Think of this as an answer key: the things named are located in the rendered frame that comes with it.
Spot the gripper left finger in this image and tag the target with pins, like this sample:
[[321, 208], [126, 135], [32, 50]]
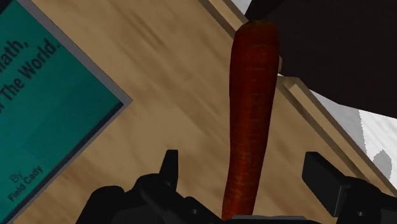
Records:
[[161, 189]]

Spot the orange carrot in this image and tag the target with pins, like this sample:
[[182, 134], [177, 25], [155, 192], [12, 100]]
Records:
[[252, 118]]

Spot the teal book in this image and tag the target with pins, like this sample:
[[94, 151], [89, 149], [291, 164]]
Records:
[[46, 111]]

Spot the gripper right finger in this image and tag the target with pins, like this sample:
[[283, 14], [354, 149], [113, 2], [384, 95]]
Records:
[[338, 189]]

